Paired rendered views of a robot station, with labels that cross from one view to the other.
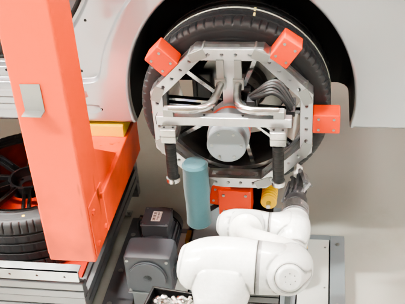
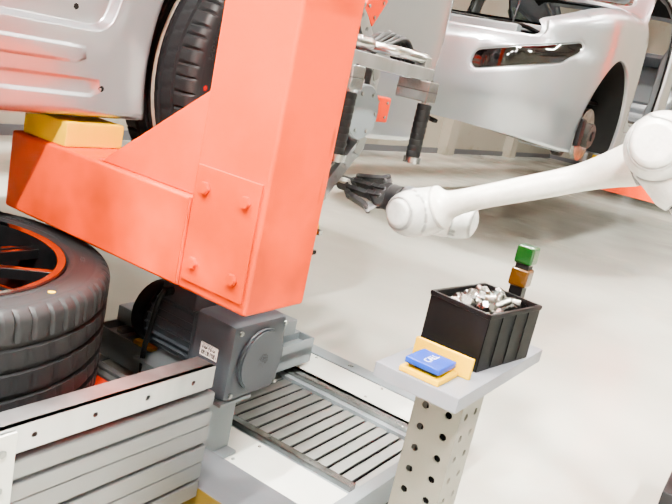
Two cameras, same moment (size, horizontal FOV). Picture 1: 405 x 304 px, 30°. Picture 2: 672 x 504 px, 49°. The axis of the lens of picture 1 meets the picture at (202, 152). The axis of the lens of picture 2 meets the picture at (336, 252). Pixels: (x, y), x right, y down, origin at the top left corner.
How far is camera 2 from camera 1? 2.39 m
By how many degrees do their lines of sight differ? 65
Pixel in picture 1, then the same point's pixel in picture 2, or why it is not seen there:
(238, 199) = not seen: hidden behind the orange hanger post
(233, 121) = (399, 65)
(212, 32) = not seen: outside the picture
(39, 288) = (137, 435)
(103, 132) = (92, 138)
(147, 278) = (263, 359)
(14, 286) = (95, 449)
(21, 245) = (55, 362)
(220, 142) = (360, 106)
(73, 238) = (293, 254)
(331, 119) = (385, 102)
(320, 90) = not seen: hidden behind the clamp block
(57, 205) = (296, 179)
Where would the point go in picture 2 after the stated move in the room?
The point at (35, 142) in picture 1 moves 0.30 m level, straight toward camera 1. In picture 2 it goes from (315, 28) to (512, 70)
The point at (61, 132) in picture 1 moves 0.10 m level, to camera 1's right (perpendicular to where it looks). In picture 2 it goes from (352, 12) to (374, 21)
